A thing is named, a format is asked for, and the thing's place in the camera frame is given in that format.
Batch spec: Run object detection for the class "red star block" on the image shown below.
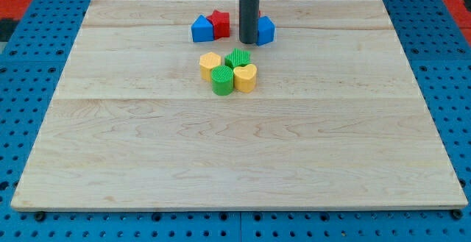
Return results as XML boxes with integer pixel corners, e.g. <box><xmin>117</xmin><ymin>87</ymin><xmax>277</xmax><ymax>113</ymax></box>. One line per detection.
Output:
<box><xmin>206</xmin><ymin>10</ymin><xmax>230</xmax><ymax>40</ymax></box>

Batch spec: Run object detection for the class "green circle block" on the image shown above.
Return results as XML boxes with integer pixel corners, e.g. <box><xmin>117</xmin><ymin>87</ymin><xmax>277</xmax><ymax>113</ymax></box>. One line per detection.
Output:
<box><xmin>211</xmin><ymin>65</ymin><xmax>234</xmax><ymax>96</ymax></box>

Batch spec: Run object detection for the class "wooden board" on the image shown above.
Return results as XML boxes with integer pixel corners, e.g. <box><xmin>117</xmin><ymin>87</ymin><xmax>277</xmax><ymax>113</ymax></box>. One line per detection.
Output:
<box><xmin>11</xmin><ymin>0</ymin><xmax>468</xmax><ymax>212</ymax></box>

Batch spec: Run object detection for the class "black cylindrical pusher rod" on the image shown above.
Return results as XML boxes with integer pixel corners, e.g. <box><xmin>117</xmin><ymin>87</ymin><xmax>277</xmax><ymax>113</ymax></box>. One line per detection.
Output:
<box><xmin>239</xmin><ymin>0</ymin><xmax>259</xmax><ymax>44</ymax></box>

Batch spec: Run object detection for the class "yellow hexagon block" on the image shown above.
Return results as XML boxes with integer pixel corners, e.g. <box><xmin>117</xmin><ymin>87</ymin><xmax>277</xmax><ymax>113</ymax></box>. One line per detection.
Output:
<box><xmin>199</xmin><ymin>52</ymin><xmax>222</xmax><ymax>82</ymax></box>

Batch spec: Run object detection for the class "green star block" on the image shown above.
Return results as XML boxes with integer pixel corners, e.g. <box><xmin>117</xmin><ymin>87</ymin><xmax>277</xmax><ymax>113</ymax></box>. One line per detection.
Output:
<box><xmin>224</xmin><ymin>48</ymin><xmax>250</xmax><ymax>68</ymax></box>

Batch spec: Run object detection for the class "blue pentagon block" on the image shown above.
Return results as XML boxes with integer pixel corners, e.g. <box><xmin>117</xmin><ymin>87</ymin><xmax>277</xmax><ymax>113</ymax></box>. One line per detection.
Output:
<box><xmin>256</xmin><ymin>16</ymin><xmax>275</xmax><ymax>46</ymax></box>
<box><xmin>191</xmin><ymin>15</ymin><xmax>214</xmax><ymax>42</ymax></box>

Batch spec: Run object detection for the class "yellow heart block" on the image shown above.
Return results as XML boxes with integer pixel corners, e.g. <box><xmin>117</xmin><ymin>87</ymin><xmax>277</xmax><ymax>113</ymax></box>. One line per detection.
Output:
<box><xmin>233</xmin><ymin>64</ymin><xmax>258</xmax><ymax>93</ymax></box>

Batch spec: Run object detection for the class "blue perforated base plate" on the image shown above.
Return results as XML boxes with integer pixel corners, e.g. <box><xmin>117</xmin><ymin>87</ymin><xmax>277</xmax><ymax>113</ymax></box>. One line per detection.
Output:
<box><xmin>1</xmin><ymin>0</ymin><xmax>470</xmax><ymax>241</ymax></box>

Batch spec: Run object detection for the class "blue pentagon block left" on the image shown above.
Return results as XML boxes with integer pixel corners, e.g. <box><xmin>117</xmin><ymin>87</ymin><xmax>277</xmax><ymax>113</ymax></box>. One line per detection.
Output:
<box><xmin>191</xmin><ymin>15</ymin><xmax>214</xmax><ymax>42</ymax></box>

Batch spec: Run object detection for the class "blue pentagon block right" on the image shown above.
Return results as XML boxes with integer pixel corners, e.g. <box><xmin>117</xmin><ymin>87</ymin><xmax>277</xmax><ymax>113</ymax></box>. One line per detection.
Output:
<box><xmin>256</xmin><ymin>16</ymin><xmax>275</xmax><ymax>46</ymax></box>

